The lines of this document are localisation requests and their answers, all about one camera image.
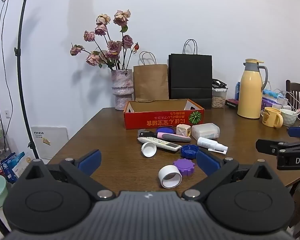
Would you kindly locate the blue ribbed bottle cap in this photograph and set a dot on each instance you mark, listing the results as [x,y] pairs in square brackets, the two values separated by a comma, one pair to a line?
[188,152]

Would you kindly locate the black light stand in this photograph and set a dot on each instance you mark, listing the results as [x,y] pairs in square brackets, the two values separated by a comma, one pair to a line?
[22,55]

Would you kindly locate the black folded trivet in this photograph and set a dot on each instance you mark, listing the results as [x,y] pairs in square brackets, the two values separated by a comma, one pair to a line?
[218,83]

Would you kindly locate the white spray bottle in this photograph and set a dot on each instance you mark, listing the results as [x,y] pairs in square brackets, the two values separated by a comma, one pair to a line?
[207,143]

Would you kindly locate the white ribbed cap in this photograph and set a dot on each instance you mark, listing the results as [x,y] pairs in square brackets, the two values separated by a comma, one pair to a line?
[148,150]

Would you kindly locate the clear container of seeds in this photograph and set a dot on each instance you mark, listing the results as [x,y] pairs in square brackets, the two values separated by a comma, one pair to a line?
[218,101]

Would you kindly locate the white yellow charger cube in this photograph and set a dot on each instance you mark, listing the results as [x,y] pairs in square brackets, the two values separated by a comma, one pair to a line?
[183,130]

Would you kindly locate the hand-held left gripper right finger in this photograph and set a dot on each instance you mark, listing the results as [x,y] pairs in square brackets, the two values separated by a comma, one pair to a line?
[206,162]

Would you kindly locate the white textured cup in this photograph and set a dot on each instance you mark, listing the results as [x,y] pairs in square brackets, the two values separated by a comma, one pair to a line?
[288,117]

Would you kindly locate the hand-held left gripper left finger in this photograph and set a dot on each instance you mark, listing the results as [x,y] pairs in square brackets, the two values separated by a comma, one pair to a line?
[91,161]

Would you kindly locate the blue packets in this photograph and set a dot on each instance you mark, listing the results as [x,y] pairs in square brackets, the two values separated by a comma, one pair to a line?
[13,166]

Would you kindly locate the black paper bag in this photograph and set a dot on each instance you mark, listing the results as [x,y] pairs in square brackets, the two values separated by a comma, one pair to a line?
[190,77]

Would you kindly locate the white remote control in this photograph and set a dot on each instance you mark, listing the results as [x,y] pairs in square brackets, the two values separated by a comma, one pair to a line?
[162,144]

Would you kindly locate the mottled pink vase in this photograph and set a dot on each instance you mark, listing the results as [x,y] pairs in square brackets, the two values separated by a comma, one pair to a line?
[121,90]

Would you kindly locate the wall socket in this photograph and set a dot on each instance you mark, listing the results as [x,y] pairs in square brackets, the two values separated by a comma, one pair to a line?
[7,114]

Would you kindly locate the white board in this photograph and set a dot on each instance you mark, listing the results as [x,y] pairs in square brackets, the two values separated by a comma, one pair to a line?
[51,140]

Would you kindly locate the dark wooden chair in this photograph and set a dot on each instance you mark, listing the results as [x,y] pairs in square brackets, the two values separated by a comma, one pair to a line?
[298,90]

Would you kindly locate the blue white tissue pack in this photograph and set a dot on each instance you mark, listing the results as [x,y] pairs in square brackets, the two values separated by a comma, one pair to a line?
[273,94]

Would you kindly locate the pink grey pet brush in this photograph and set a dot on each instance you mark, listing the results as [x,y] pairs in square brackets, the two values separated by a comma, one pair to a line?
[175,138]

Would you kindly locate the red cardboard box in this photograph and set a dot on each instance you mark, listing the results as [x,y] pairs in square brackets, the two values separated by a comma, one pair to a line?
[162,121]

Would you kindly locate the purple ribbed cap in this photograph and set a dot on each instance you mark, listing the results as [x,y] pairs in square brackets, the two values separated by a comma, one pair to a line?
[185,166]

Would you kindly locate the dark red box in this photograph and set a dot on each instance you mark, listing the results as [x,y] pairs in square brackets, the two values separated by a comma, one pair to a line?
[232,103]

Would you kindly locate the purple tissue pack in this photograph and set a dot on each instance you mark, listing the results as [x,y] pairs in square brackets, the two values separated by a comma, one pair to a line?
[270,103]

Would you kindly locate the brown paper bag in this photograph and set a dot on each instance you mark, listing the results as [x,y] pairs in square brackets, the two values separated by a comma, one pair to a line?
[151,82]

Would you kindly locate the blue round lid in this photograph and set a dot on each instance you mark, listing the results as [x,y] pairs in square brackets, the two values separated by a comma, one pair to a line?
[166,130]

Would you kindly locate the yellow thermos jug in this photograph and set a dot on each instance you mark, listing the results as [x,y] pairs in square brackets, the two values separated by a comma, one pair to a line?
[250,92]

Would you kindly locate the translucent plastic box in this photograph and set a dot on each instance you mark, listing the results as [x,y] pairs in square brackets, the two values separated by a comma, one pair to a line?
[205,130]

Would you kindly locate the dried pink rose bouquet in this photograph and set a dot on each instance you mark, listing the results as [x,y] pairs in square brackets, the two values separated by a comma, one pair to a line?
[114,47]

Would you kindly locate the yellow mug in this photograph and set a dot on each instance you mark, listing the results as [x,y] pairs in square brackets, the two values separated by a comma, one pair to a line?
[270,117]

